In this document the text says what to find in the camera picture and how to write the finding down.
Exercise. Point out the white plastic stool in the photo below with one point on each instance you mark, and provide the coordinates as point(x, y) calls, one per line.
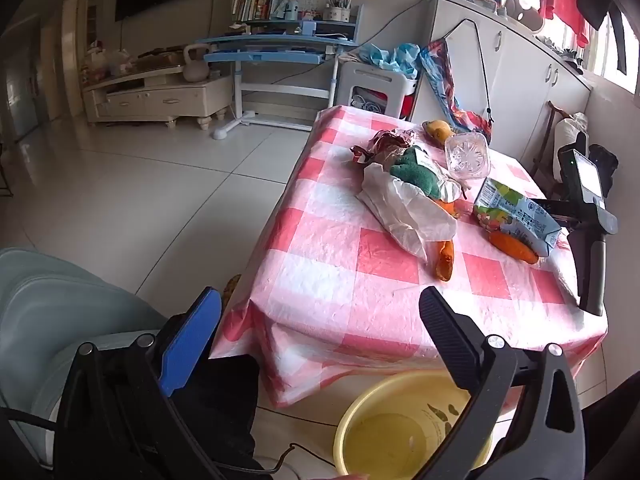
point(370, 77)

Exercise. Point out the yellow mango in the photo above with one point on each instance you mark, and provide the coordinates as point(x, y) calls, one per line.
point(437, 130)

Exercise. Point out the red container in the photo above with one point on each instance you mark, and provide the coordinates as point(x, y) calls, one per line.
point(407, 107)

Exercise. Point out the black clothes on chair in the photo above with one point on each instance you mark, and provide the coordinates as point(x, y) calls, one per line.
point(605, 165)

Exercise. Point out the clear plastic bottle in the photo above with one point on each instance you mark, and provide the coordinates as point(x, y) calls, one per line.
point(467, 157)

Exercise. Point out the blue plastic bag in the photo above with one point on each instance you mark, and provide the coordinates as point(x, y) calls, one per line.
point(395, 57)

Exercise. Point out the blue study desk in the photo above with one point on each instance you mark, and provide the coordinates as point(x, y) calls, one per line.
point(260, 55)

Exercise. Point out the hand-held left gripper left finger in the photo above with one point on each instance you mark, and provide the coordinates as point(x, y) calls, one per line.
point(192, 340)

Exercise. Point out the wooden chair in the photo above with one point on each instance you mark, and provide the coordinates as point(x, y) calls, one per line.
point(551, 120)

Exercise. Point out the pink checkered tablecloth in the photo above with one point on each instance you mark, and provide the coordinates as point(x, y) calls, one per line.
point(325, 240)

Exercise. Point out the colourful printed cloth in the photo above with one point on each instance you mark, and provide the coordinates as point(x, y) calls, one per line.
point(440, 75)

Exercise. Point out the white paper bag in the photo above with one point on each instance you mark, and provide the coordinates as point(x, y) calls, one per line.
point(400, 210)

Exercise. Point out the large orange peel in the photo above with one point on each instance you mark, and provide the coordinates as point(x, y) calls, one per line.
point(448, 207)

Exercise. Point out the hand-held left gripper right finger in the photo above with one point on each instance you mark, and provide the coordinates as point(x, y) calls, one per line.
point(450, 340)

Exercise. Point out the cream television cabinet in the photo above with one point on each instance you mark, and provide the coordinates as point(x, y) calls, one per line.
point(150, 100)

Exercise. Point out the grey plush toy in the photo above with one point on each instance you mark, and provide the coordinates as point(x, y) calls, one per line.
point(525, 12)

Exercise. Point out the green plush toy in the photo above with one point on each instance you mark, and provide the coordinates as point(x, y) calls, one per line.
point(415, 172)

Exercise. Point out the white cabinet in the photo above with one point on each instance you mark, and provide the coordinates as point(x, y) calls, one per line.
point(520, 75)

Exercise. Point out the white pen holder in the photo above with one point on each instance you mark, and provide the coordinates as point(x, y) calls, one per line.
point(336, 12)

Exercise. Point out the cream kettlebell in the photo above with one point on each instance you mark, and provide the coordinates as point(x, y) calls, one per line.
point(196, 67)

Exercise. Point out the pale blue plastic chair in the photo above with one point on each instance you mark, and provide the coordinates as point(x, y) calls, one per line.
point(60, 300)

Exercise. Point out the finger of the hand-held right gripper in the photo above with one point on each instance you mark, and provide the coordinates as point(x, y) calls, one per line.
point(550, 206)
point(562, 224)

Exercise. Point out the red brown snack wrapper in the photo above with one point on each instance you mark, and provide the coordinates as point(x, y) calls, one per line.
point(385, 147)

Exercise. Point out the green drink carton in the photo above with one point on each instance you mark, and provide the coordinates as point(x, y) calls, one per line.
point(520, 220)

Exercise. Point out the yellow plastic basin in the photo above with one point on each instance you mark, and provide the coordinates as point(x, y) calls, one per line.
point(400, 440)

